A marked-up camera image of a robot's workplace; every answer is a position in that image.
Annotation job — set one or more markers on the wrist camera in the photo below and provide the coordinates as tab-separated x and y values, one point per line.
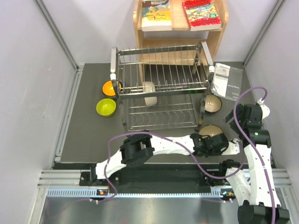
265	109
233	147

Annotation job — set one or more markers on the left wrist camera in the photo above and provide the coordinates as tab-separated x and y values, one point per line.
233	147

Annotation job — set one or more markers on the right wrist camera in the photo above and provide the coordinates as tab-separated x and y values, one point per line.
265	109

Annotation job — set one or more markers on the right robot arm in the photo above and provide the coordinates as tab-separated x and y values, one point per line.
257	198

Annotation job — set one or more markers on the small teal blue bowl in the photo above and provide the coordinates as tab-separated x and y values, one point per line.
212	103

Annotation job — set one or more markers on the lime green bowl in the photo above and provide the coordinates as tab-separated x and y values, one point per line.
106	107

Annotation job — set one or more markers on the steel two-tier dish rack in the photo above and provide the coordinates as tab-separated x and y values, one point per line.
181	78

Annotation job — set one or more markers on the pink speckled bowl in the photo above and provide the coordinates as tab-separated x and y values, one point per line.
210	130

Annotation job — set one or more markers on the wooden shelf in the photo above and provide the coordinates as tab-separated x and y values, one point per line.
180	33

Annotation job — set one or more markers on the red cover book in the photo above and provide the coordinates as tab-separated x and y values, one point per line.
201	15

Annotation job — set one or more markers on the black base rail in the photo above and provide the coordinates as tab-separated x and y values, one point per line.
163	178

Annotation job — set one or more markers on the yellow cover book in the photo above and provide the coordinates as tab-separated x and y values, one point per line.
156	15

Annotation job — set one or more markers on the cream ceramic bowl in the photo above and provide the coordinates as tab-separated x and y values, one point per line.
149	87

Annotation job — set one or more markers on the orange bowl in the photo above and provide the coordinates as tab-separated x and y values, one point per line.
108	89

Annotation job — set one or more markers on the grey booklet in plastic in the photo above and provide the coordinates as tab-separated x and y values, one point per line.
227	81

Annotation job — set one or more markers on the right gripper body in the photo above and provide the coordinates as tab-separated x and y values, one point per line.
239	110

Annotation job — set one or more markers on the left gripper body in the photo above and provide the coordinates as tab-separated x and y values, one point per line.
212	152

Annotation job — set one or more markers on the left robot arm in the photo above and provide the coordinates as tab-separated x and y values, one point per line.
134	150

